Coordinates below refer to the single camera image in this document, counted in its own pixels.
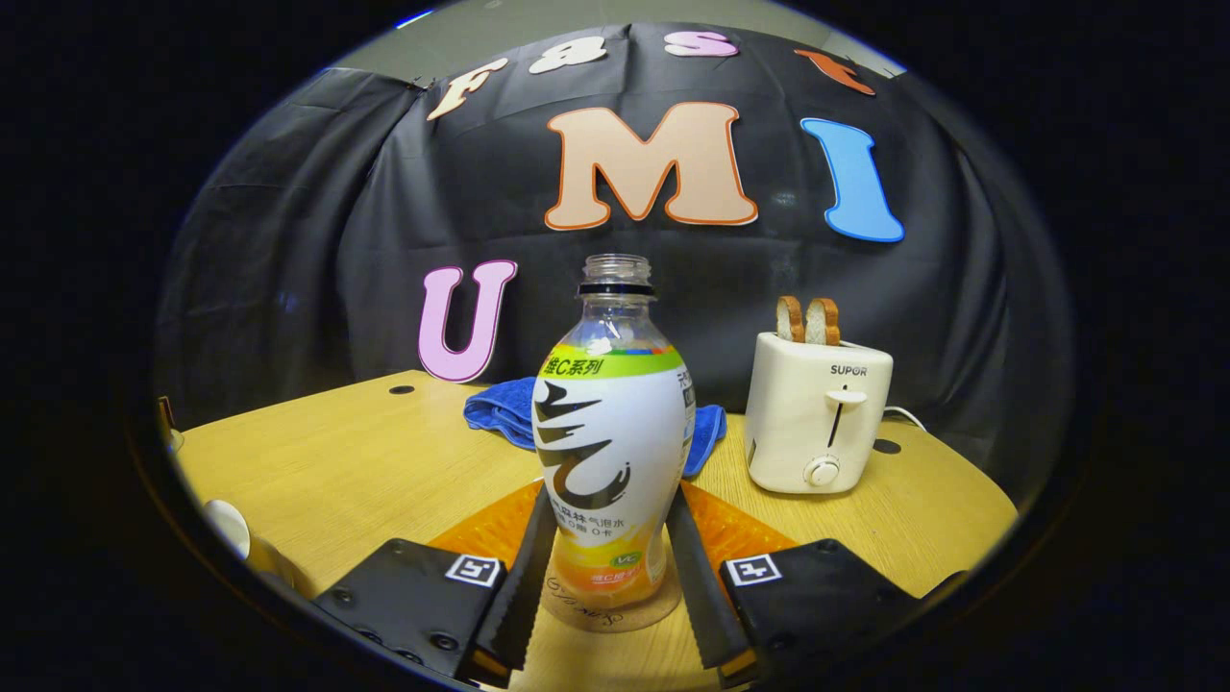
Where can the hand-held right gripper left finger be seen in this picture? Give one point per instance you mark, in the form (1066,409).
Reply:
(524,596)

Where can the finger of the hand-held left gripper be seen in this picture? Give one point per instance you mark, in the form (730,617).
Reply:
(166,415)

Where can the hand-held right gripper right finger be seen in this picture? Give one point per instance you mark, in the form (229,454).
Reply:
(697,596)

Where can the round wooden coaster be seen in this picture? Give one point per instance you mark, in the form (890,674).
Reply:
(615,620)

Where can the yellow teacup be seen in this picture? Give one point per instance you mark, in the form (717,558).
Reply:
(231,529)

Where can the water bottle with white label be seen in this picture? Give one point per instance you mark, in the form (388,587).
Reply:
(615,432)

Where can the blue towel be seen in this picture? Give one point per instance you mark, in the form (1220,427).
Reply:
(500,408)

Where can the white toaster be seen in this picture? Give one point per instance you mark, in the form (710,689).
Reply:
(798,423)

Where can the black backdrop cloth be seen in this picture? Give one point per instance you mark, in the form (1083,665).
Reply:
(336,240)

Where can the toast slice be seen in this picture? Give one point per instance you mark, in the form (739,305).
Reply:
(790,320)
(824,323)

